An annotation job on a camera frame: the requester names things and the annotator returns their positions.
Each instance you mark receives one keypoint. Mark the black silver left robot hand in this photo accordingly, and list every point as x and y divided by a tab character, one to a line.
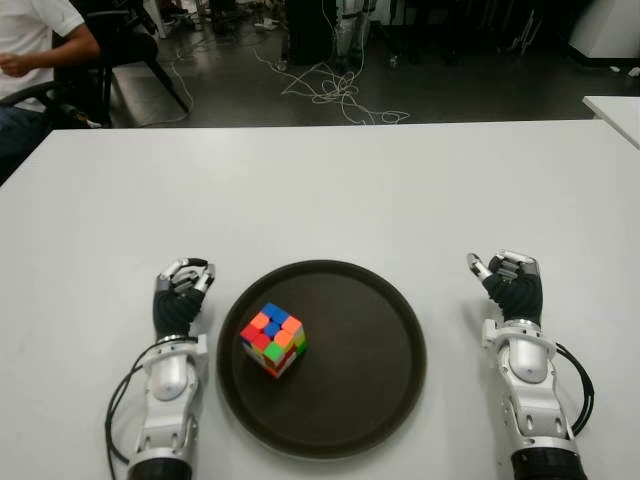
175	310

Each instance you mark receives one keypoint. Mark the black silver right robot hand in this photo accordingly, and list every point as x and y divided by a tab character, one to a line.
520	297

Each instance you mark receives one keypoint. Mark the multicoloured Rubik's cube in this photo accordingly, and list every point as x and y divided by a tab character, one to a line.
272	340

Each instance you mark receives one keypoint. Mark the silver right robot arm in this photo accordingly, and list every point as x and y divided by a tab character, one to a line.
525	360

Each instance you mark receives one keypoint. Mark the dark brown round plate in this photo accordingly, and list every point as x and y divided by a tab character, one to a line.
350	360

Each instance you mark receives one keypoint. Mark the white side table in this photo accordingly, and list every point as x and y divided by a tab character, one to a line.
617	112

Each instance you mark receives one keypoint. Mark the black chair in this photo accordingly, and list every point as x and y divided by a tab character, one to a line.
125	45

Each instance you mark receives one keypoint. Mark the white cabinet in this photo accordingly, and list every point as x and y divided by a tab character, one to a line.
607	30

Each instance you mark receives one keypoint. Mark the black cabinet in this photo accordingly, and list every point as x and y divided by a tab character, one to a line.
310	30

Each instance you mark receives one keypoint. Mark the seated person in white shirt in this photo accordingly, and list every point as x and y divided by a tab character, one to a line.
25	30

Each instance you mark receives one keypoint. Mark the silver background robot legs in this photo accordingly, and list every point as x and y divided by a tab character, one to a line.
350	25

